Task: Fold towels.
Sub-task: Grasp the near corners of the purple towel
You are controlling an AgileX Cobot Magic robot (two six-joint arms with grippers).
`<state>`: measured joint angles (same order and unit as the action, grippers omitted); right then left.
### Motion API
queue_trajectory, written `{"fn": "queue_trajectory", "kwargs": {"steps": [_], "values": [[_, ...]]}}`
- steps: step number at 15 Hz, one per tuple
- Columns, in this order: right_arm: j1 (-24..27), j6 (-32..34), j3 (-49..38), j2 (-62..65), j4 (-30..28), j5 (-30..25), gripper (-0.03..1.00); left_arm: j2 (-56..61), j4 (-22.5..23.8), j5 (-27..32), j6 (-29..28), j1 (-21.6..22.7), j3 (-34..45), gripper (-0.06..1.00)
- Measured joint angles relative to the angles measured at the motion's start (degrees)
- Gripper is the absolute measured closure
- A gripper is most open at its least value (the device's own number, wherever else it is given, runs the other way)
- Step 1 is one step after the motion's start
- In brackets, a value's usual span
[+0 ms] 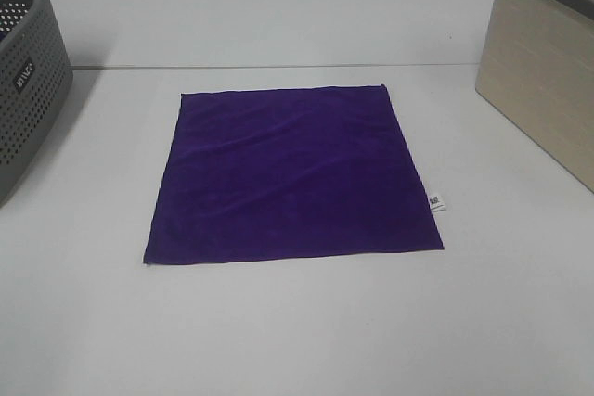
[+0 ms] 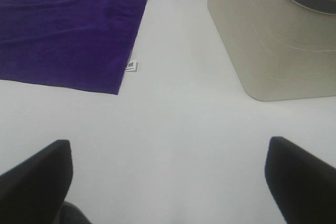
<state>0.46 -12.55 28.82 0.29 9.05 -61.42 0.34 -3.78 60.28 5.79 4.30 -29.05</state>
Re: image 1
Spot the purple towel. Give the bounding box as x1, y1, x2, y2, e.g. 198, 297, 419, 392
143, 85, 443, 265

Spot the white towel care label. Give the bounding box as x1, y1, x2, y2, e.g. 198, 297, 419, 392
428, 193, 447, 212

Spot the beige fabric storage box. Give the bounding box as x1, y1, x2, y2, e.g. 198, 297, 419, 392
475, 0, 593, 189

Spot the grey perforated plastic basket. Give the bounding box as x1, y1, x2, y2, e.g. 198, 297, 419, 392
1, 0, 73, 202

